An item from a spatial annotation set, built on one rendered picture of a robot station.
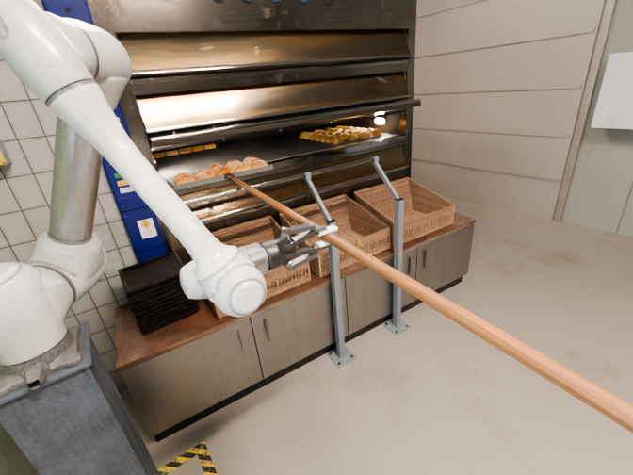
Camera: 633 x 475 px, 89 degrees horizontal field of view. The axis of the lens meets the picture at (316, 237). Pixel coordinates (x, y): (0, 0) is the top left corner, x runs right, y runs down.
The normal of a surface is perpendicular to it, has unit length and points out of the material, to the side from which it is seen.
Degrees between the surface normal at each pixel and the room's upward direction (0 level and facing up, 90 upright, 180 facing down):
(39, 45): 75
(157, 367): 90
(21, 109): 90
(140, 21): 90
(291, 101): 70
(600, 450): 0
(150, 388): 90
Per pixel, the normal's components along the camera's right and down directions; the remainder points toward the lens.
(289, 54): 0.45, 0.00
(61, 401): 0.57, 0.30
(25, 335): 0.79, 0.21
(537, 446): -0.09, -0.90
